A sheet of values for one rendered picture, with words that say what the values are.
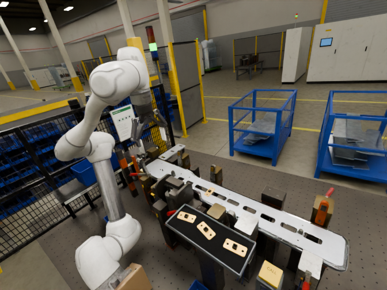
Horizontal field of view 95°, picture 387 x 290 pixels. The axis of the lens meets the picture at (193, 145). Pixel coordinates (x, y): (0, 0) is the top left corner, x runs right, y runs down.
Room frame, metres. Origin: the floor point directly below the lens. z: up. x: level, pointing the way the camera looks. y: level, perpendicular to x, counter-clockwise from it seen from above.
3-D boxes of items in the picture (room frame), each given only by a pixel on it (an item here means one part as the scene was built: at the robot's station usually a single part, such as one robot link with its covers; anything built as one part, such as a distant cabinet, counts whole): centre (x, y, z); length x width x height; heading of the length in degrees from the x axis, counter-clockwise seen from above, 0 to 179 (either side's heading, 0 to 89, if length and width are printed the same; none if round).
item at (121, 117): (1.65, 0.62, 1.30); 0.23 x 0.02 x 0.31; 137
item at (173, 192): (0.80, 0.15, 0.95); 0.18 x 0.13 x 0.49; 47
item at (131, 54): (0.76, 0.19, 1.80); 0.13 x 0.11 x 0.16; 170
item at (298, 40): (8.41, -5.09, 1.22); 2.40 x 0.54 x 2.45; 138
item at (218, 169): (1.06, -0.15, 0.87); 0.12 x 0.07 x 0.35; 137
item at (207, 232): (0.49, 0.00, 1.17); 0.08 x 0.04 x 0.01; 33
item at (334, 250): (0.87, -0.08, 1.00); 1.38 x 0.22 x 0.02; 47
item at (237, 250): (0.40, -0.10, 1.17); 0.08 x 0.04 x 0.01; 53
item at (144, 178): (1.07, 0.40, 0.87); 0.10 x 0.07 x 0.35; 137
